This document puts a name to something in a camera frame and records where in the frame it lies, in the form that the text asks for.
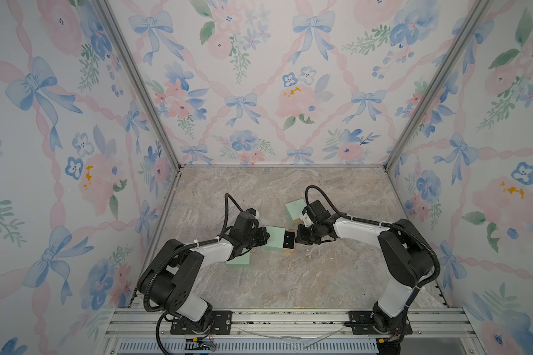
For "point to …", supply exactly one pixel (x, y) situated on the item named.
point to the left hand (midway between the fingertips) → (271, 234)
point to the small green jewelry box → (243, 261)
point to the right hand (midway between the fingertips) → (296, 239)
